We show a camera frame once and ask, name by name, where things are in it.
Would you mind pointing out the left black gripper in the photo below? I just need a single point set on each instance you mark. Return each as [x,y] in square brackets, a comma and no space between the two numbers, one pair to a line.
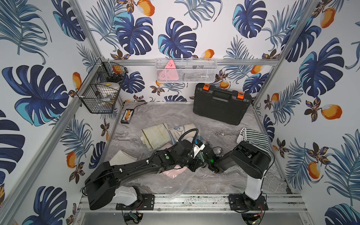
[194,162]

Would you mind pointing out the clear plastic vacuum bag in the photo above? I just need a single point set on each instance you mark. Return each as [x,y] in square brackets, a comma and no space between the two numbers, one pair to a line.
[174,181]

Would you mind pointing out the pink towel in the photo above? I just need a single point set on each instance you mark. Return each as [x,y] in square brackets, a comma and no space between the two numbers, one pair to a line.
[177,170]

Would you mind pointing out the cream striped towel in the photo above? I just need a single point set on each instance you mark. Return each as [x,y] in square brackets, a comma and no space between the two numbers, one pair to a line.
[156,136]

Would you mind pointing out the black white striped towel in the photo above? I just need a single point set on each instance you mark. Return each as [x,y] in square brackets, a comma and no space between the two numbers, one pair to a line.
[255,138]

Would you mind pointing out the blue white patterned towel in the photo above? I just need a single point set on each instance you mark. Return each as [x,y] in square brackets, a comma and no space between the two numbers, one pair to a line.
[177,131]

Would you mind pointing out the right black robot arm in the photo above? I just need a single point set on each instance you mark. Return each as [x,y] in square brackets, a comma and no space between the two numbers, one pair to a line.
[252,160]

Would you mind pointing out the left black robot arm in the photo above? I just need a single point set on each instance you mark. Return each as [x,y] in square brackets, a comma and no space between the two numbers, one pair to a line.
[100,186]

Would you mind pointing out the black plastic tool case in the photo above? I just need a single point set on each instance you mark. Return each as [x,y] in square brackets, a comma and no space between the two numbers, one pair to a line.
[221,105]

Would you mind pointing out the small black battery box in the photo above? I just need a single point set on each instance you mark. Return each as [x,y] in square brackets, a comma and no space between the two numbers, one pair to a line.
[127,116]

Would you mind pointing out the pink triangular object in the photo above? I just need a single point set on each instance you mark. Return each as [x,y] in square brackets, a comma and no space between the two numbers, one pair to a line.
[169,73]

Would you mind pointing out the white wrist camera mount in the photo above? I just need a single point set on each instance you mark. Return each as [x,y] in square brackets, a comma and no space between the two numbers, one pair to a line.
[198,147]

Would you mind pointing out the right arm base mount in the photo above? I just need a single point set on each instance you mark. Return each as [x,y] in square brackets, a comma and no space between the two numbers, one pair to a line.
[243,203]

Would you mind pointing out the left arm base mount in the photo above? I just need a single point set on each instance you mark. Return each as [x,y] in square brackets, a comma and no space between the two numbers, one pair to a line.
[131,198]

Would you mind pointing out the clear mesh wall tray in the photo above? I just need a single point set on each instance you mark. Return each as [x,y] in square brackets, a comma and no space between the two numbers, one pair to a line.
[191,70]

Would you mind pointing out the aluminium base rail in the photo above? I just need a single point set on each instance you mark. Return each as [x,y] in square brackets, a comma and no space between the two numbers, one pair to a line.
[222,203]

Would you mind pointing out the black wire basket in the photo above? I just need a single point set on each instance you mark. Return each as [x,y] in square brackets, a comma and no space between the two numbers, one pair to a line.
[102,87]

